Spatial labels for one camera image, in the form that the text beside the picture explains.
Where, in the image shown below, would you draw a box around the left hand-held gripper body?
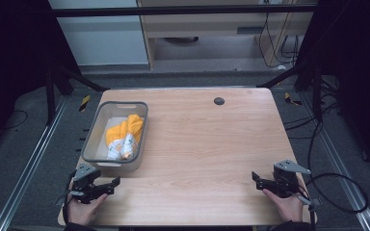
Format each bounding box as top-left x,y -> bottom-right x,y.
66,162 -> 103,205

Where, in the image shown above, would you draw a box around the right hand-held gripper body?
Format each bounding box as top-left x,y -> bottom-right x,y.
269,159 -> 312,198

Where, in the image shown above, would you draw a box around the person's left hand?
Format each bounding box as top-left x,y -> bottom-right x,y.
66,192 -> 109,226

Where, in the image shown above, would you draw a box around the person's right hand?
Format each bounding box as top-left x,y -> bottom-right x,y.
262,188 -> 304,223

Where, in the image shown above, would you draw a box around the beige basket with grey rim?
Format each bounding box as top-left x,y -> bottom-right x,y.
80,100 -> 149,172

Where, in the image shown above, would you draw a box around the yellow and white garment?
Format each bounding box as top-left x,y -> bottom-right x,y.
104,114 -> 145,161

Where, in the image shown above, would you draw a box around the yellow black hazard tape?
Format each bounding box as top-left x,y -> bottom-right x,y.
283,91 -> 304,107
78,94 -> 92,113

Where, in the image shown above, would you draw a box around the black metal stand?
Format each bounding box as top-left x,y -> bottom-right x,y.
43,62 -> 111,127
255,59 -> 325,123

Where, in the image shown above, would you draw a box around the black curtain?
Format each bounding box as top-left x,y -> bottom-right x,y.
0,0 -> 80,158
294,0 -> 370,179

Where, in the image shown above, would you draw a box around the white cabinet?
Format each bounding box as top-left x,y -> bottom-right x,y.
47,0 -> 150,67

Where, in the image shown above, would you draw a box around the light wooden desk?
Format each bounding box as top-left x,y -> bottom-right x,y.
136,0 -> 317,70

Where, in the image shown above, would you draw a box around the black horizontal bar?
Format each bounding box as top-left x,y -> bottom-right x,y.
50,3 -> 320,18

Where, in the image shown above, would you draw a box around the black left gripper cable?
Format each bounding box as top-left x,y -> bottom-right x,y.
62,169 -> 78,226

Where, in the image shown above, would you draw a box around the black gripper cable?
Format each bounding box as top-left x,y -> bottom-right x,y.
300,172 -> 370,231
62,169 -> 78,226

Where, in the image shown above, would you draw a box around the aluminium floor rail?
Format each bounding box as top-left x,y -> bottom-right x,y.
0,95 -> 69,231
298,91 -> 370,231

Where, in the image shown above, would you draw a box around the black floor cables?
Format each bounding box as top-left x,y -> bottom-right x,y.
283,76 -> 345,176

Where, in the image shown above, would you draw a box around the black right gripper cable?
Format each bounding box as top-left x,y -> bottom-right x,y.
300,172 -> 370,231

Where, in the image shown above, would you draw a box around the thin black floor cable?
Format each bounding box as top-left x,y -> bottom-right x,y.
0,109 -> 29,132

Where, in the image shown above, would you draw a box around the hanging black cables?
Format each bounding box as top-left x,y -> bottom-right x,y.
257,12 -> 301,69

